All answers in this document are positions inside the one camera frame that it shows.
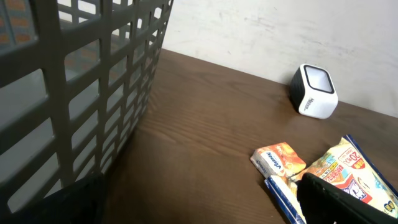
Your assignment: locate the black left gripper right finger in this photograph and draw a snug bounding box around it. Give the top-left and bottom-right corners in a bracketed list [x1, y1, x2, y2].
[297, 173, 397, 224]

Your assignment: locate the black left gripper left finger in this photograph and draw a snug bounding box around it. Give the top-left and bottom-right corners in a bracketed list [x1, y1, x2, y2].
[1, 173, 106, 224]

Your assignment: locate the yellow snack bag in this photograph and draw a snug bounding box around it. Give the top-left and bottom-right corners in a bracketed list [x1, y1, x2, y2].
[264, 135, 397, 223]

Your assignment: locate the small orange snack packet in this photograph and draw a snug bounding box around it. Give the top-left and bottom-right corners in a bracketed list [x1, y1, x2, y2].
[250, 142, 307, 179]

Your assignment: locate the white barcode scanner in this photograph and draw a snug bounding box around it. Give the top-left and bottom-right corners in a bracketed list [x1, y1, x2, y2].
[289, 63, 338, 119]

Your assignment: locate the grey plastic shopping basket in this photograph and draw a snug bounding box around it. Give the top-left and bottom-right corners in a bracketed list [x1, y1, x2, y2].
[1, 0, 174, 217]

